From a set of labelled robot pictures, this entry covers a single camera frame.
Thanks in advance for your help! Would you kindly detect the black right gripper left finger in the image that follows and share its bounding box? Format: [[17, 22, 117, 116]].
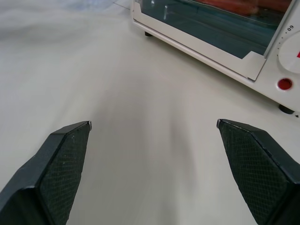
[[0, 120, 92, 225]]

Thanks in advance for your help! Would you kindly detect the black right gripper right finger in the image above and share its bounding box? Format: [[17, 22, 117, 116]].
[[216, 119, 300, 225]]

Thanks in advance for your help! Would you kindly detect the white toaster oven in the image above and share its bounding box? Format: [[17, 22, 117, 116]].
[[131, 0, 300, 115]]

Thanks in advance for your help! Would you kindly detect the glass oven door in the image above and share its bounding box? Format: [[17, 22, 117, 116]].
[[132, 0, 296, 81]]

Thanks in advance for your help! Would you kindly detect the red object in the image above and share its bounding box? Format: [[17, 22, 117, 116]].
[[195, 0, 291, 18]]

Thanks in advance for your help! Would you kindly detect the red indicator light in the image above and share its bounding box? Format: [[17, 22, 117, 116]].
[[277, 78, 293, 91]]

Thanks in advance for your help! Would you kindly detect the white timer knob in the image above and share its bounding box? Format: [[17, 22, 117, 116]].
[[277, 32, 300, 73]]

